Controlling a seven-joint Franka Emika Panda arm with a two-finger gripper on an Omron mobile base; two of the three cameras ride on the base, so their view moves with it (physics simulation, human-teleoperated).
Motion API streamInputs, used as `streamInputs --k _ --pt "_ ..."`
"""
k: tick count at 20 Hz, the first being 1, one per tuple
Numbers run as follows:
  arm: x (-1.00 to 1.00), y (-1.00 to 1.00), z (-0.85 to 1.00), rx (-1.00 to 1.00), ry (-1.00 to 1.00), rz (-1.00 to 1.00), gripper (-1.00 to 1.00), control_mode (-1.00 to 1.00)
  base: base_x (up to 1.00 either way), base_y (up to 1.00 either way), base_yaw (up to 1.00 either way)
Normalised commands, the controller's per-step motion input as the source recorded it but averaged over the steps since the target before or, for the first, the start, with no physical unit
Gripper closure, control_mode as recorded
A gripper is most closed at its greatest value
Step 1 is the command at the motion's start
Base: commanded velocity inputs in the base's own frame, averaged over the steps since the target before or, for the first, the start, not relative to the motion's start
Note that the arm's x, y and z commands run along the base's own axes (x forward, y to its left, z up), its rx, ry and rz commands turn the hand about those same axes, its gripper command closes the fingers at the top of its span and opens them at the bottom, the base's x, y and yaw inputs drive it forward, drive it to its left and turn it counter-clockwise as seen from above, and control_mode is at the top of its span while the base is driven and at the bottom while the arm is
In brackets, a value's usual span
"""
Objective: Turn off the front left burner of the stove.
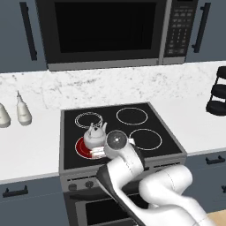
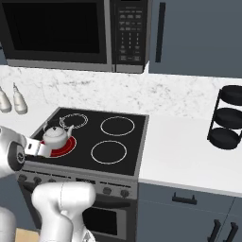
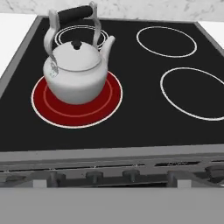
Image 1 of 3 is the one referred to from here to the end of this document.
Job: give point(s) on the grey drawer front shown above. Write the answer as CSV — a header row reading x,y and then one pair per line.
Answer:
x,y
38,189
206,169

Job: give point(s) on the black oven door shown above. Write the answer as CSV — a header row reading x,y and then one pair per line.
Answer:
x,y
94,212

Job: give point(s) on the black glass-top stove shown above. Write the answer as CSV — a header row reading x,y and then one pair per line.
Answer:
x,y
123,123

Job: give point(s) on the black and silver microwave oven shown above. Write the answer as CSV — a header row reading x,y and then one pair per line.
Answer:
x,y
109,32

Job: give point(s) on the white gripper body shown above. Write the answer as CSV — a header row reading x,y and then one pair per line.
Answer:
x,y
98,153

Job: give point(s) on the black stove knob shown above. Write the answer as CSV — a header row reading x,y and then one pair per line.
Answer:
x,y
72,187
89,184

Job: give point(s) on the grey wall cupboard door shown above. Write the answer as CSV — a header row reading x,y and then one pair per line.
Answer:
x,y
13,38
214,32

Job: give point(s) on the grey base cupboard door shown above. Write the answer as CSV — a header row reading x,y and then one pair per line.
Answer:
x,y
32,214

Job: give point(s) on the white bottle with spout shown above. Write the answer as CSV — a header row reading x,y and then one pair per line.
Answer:
x,y
23,113

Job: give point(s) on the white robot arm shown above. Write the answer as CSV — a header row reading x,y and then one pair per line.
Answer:
x,y
164,188

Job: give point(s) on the silver kettle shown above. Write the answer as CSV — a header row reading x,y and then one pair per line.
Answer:
x,y
94,136

